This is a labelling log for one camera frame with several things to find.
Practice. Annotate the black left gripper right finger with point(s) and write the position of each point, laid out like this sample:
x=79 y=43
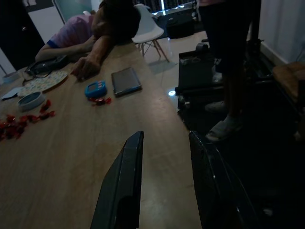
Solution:
x=214 y=186

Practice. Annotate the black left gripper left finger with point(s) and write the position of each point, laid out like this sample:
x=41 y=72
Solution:
x=119 y=181

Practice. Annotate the person's bare hand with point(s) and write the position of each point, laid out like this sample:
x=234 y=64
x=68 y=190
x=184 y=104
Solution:
x=87 y=66

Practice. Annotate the red wrapped candy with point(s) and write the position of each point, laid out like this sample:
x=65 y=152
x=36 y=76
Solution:
x=45 y=106
x=32 y=118
x=12 y=131
x=101 y=101
x=11 y=118
x=47 y=115

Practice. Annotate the blue handheld device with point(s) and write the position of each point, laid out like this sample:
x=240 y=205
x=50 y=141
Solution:
x=95 y=88

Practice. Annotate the black open equipment case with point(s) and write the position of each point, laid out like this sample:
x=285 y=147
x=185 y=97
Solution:
x=195 y=76

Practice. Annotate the patterned round plate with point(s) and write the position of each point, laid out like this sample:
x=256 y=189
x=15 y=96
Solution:
x=46 y=81

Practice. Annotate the black pouch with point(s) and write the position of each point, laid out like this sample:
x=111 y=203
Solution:
x=45 y=65

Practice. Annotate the standing person in dark trousers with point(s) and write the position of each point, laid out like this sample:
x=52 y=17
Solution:
x=226 y=47

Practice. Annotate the blue cloth piece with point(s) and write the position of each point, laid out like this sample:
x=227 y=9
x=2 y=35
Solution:
x=10 y=93

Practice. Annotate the person in pink shirt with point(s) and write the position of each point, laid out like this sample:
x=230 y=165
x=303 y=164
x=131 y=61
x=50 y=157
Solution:
x=74 y=33

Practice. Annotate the white shell chair wooden legs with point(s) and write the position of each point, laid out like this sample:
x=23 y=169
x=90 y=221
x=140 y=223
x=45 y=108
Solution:
x=147 y=28

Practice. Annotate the black bag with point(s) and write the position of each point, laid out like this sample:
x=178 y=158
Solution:
x=179 y=28

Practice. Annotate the dark door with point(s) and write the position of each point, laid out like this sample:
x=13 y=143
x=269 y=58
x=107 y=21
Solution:
x=16 y=28

